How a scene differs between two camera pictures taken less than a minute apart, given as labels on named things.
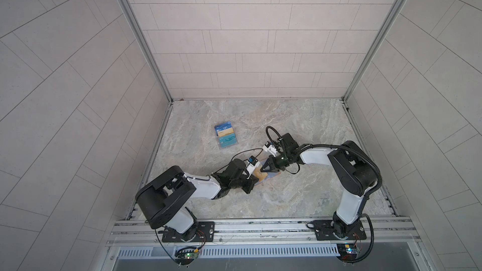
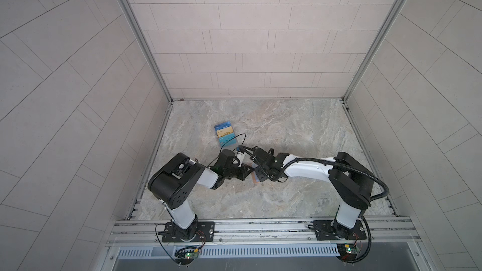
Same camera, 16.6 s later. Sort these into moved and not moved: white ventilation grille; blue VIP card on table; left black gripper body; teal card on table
Moved: left black gripper body
Not moved: teal card on table; white ventilation grille; blue VIP card on table
